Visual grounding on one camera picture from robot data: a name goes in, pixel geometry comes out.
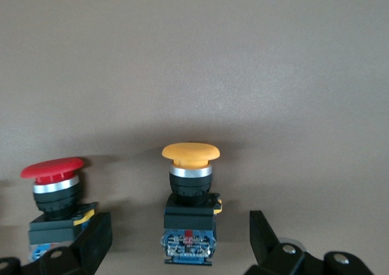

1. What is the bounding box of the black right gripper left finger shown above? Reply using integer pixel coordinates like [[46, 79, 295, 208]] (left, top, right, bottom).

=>
[[0, 211, 113, 275]]

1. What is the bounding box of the yellow mushroom push button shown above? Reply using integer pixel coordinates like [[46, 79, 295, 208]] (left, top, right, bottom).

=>
[[160, 142, 222, 265]]

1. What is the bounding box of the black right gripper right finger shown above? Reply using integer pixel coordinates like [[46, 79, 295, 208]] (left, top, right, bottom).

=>
[[244, 210, 374, 275]]

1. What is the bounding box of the red mushroom push button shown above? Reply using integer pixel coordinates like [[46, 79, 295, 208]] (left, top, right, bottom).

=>
[[20, 156, 101, 263]]

